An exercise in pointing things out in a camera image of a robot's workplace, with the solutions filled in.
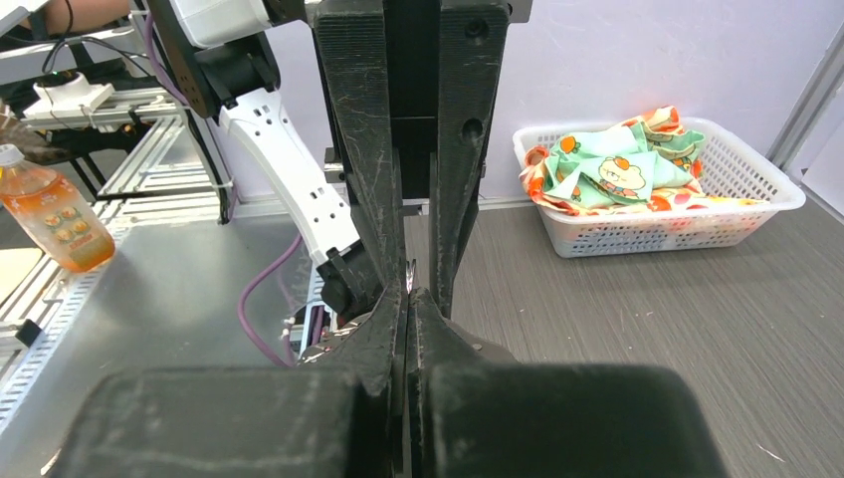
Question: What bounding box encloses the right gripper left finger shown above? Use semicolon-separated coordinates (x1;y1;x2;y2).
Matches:
50;285;408;477

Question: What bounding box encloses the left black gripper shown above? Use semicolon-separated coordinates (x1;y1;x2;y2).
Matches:
313;0;510;317

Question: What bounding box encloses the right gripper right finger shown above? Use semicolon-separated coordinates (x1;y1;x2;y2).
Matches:
407;289;726;477

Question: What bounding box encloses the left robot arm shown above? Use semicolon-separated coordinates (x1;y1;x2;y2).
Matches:
148;1;529;319

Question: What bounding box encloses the colourful patterned cloth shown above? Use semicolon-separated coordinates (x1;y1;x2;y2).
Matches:
520;106;752;216

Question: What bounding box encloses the white plastic basket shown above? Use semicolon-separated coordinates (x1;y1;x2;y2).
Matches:
538;117;806;258

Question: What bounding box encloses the orange drink bottle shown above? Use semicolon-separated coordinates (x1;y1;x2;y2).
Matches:
1;144;115;273

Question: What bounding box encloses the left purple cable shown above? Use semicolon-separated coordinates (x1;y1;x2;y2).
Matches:
237;234;327;369

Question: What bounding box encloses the white slotted cable duct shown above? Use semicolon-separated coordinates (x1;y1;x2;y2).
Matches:
1;226;155;440

